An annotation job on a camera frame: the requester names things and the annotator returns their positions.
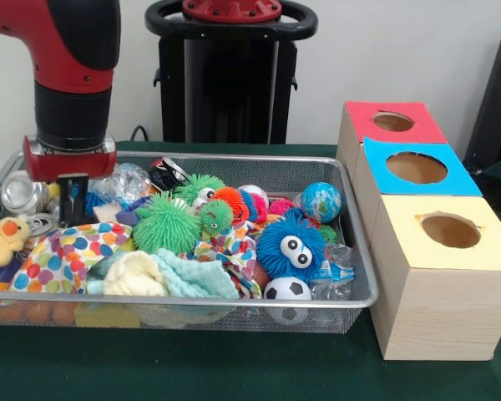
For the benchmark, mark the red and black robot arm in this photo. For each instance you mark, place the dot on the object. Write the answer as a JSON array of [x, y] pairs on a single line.
[[75, 62]]

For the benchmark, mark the blue globe ball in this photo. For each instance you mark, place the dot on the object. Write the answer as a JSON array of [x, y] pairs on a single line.
[[320, 202]]

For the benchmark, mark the mint green cloth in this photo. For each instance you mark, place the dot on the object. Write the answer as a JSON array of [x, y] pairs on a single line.
[[192, 275]]

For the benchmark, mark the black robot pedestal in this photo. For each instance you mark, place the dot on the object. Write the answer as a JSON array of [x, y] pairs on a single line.
[[229, 92]]

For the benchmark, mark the yellow plush duck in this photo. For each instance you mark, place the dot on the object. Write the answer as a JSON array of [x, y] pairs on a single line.
[[2, 242]]

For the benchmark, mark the black upright panel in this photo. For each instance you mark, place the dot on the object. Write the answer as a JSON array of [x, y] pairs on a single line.
[[494, 104]]

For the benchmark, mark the black and white soccer ball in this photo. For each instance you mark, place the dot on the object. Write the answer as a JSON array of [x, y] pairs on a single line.
[[287, 289]]

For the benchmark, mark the large green spiky ball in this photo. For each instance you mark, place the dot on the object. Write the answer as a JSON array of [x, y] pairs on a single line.
[[167, 227]]

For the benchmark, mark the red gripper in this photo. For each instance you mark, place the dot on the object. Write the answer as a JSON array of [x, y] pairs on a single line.
[[71, 165]]

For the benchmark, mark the wooden box with three holes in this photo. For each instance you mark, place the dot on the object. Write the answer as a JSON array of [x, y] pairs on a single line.
[[442, 317]]

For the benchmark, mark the blue spiky ball with eyes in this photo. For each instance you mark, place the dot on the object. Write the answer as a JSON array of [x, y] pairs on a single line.
[[275, 246]]

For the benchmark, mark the cream yellow cloth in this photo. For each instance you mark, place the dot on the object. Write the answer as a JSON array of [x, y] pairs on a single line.
[[131, 277]]

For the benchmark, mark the silver metal can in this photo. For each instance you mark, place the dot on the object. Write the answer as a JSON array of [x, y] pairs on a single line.
[[18, 194]]

